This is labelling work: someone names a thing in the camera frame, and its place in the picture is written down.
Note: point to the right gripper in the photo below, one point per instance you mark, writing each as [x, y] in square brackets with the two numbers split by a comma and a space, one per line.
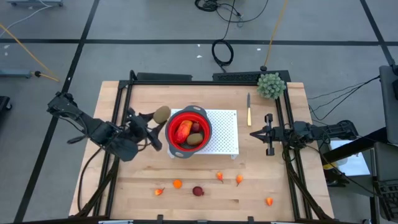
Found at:
[281, 134]

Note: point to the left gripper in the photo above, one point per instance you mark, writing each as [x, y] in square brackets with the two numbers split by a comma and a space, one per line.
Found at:
[140, 129]

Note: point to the brown kiwi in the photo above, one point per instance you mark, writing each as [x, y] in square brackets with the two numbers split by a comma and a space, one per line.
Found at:
[162, 114]

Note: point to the red-orange mango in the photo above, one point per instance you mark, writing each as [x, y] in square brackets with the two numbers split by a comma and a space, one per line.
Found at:
[183, 132]

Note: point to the small dark red plum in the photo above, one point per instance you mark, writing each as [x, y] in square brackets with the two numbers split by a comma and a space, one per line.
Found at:
[195, 127]

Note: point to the brown potato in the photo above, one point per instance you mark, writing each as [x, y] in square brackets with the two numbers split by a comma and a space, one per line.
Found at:
[195, 139]

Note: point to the small orange-red fruit with stem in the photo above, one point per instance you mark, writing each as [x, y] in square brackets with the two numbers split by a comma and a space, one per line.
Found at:
[158, 192]
[239, 179]
[219, 176]
[269, 201]

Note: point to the red collapsible colander grey rim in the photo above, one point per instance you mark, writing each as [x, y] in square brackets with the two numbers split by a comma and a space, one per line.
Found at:
[205, 123]

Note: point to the orange mandarin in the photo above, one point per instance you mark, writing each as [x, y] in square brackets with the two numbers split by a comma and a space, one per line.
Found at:
[177, 183]

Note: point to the dark red pomegranate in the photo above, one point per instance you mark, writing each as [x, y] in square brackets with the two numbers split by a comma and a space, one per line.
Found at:
[197, 191]

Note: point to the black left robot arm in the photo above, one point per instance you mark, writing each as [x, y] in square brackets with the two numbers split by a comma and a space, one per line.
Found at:
[96, 130]

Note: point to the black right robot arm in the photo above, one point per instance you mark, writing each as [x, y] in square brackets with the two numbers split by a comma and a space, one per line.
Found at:
[329, 132]

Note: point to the white perforated metal shelf riser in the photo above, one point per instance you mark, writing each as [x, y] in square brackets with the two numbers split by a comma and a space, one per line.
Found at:
[224, 130]

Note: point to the green potted plant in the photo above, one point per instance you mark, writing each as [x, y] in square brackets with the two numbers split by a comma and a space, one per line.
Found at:
[271, 86]

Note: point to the long black ribbed power strip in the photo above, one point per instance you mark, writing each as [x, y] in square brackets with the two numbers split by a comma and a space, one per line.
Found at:
[239, 76]

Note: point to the white box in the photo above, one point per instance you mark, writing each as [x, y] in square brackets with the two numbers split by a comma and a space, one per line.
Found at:
[351, 161]

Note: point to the grey side desk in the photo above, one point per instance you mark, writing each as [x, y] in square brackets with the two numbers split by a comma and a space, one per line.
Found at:
[388, 102]

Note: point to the black keyboard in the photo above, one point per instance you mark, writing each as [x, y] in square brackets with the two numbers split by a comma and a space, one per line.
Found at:
[388, 199]

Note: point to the short grey floor base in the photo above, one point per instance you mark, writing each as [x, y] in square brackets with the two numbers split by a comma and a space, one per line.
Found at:
[15, 73]

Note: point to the black caster foot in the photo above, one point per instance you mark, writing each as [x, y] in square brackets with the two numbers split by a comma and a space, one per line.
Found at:
[3, 104]

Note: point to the long grey floor base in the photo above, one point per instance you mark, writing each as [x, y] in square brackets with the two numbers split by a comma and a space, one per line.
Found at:
[34, 3]

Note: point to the black aluminium table frame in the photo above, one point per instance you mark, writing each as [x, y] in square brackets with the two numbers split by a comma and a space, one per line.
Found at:
[202, 83]

